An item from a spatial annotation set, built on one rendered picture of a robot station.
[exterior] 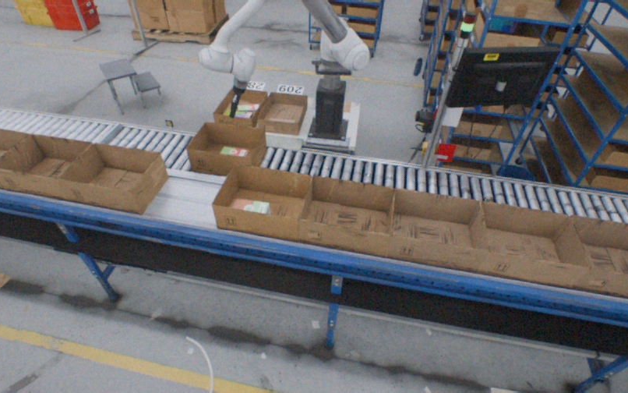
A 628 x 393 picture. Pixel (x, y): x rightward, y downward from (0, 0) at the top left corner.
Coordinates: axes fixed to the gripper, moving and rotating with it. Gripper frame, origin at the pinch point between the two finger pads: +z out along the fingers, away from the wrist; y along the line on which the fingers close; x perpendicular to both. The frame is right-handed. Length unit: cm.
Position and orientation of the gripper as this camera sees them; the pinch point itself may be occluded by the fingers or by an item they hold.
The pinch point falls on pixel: (232, 112)
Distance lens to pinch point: 228.4
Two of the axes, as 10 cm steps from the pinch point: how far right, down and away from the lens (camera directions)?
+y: 2.0, -6.8, 7.0
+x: -9.1, -3.9, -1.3
